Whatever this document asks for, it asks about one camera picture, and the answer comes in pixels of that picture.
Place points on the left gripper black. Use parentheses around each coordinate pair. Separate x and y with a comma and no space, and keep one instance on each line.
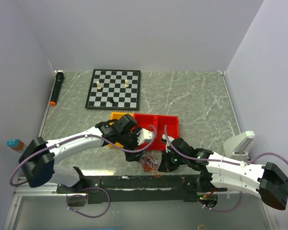
(130,156)

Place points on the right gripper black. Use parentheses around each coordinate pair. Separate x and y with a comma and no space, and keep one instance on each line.
(165,165)

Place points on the red bin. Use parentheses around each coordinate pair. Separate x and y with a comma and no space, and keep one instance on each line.
(172,123)
(144,121)

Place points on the yellow plastic bin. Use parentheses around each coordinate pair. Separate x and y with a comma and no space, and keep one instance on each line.
(118,115)

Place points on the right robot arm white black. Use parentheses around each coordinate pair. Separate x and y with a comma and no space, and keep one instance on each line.
(267,182)

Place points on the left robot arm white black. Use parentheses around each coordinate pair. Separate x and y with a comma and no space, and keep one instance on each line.
(41,160)

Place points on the black white chessboard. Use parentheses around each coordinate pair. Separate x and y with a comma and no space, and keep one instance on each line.
(113,85)

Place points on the white chess piece left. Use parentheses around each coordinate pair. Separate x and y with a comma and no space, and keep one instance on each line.
(99,87)

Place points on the white grey stand device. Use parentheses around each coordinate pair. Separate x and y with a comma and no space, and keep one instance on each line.
(239,146)

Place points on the black marker orange cap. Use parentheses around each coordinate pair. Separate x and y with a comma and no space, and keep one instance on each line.
(59,79)

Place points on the blue orange toy block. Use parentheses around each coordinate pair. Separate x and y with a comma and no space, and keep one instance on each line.
(16,145)

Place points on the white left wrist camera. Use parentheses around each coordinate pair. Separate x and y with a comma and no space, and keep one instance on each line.
(146,136)

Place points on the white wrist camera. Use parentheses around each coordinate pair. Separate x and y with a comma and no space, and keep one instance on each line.
(166,141)
(146,136)

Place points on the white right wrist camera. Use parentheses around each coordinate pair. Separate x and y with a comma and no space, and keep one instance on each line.
(166,141)

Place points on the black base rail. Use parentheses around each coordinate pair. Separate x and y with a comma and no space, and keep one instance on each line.
(151,188)

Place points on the aluminium frame rail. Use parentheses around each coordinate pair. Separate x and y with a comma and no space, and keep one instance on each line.
(47,189)

